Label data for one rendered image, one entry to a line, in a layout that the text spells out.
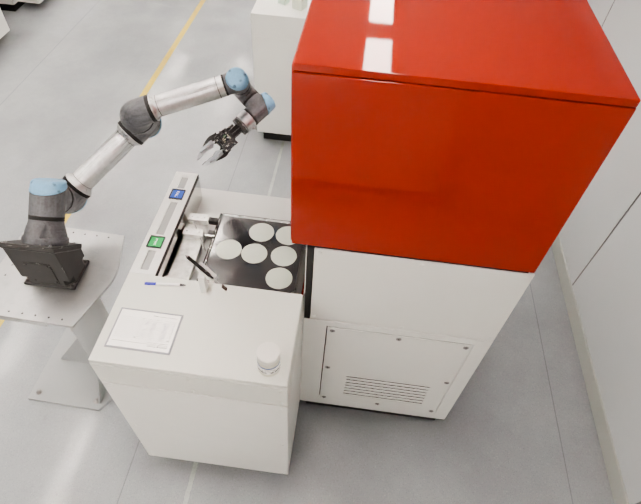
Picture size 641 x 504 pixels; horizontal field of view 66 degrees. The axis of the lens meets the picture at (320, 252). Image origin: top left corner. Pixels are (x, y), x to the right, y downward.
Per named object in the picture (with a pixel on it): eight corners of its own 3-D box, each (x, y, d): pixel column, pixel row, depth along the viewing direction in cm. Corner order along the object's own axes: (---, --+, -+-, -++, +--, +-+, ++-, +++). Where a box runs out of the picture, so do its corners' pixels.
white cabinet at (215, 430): (315, 304, 285) (322, 202, 223) (288, 481, 223) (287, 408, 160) (206, 290, 287) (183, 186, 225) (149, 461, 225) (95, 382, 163)
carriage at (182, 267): (211, 223, 206) (210, 218, 204) (185, 294, 183) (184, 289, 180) (192, 221, 206) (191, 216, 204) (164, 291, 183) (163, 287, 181)
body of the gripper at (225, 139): (212, 137, 181) (236, 116, 182) (210, 138, 189) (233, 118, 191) (227, 153, 183) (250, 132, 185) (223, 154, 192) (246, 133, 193)
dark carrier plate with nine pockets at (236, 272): (306, 226, 202) (306, 225, 201) (293, 295, 180) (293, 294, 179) (223, 216, 203) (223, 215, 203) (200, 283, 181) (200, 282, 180)
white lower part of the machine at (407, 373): (435, 291, 295) (475, 190, 232) (441, 427, 242) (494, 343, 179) (318, 277, 298) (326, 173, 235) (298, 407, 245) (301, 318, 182)
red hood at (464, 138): (502, 117, 201) (565, -43, 156) (534, 273, 149) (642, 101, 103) (320, 97, 204) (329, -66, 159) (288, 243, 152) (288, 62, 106)
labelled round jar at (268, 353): (282, 358, 155) (281, 342, 148) (278, 378, 151) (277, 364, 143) (260, 355, 156) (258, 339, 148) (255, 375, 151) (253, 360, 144)
